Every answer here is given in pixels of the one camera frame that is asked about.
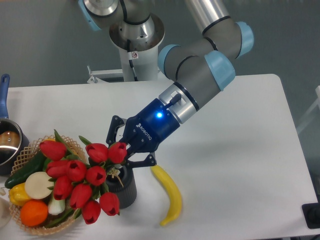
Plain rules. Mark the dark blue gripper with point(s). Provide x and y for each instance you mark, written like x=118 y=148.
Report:
x=144 y=131

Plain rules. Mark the red tulip bouquet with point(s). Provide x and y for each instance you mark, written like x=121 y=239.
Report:
x=84 y=185

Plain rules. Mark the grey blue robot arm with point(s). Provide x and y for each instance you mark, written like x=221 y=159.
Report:
x=198 y=71

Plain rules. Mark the dark grey ribbed vase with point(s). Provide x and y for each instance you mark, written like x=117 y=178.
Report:
x=125 y=189

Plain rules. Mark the yellow banana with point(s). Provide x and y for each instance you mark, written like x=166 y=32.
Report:
x=173 y=192

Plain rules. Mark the yellow squash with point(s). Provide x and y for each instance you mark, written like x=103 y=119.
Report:
x=49 y=139

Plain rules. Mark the dark green chili pepper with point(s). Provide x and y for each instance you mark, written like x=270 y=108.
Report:
x=69 y=214

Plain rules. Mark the green cucumber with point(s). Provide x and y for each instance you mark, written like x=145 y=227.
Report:
x=32 y=166

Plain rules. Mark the green bok choy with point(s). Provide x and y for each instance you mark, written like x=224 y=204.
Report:
x=55 y=169

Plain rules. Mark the white round radish slice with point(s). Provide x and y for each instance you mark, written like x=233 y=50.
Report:
x=37 y=185

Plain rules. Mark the orange fruit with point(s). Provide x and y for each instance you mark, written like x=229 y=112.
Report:
x=34 y=213

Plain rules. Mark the yellow bell pepper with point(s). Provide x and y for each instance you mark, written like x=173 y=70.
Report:
x=18 y=195

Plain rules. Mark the woven wicker basket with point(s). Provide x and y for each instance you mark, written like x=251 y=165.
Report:
x=25 y=155

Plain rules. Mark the black device at table corner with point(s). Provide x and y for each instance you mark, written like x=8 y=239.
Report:
x=311 y=212

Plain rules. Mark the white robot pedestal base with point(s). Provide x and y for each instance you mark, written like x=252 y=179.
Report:
x=138 y=51

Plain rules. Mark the blue handled saucepan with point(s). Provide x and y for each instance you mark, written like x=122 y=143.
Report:
x=12 y=138

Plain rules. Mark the white frame at right edge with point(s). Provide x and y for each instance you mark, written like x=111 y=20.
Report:
x=310 y=113

